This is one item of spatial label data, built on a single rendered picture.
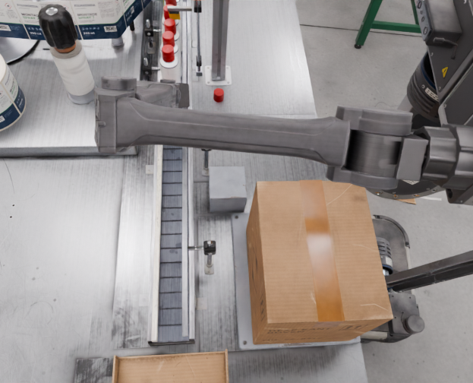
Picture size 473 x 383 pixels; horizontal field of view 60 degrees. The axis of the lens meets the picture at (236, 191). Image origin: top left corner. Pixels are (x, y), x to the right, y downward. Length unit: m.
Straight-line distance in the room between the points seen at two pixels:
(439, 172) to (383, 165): 0.07
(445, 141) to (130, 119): 0.40
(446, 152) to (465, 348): 1.71
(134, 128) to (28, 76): 0.97
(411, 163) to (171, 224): 0.70
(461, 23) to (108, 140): 0.55
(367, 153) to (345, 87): 2.15
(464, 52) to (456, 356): 1.66
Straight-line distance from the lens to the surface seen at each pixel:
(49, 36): 1.22
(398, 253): 1.94
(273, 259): 0.83
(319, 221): 0.88
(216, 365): 1.07
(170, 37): 1.22
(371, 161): 0.57
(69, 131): 1.32
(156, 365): 1.07
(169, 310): 1.04
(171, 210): 1.13
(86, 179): 1.27
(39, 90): 1.45
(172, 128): 0.55
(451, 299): 2.26
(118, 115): 0.56
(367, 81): 2.80
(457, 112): 0.71
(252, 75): 1.49
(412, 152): 0.57
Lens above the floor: 1.89
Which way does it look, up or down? 62 degrees down
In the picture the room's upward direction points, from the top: 8 degrees clockwise
